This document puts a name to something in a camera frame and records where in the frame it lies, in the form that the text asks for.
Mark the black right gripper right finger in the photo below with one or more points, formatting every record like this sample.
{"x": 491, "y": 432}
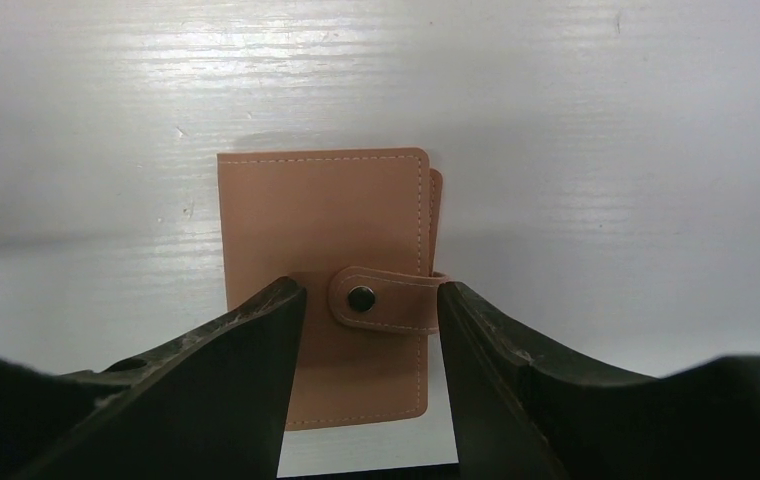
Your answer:
{"x": 525, "y": 406}

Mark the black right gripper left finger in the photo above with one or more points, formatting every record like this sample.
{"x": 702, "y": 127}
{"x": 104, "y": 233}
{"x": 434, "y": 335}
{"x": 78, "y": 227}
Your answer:
{"x": 209, "y": 404}

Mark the tan leather card holder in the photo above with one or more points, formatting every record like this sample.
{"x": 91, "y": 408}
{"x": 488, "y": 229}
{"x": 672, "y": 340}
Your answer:
{"x": 358, "y": 230}

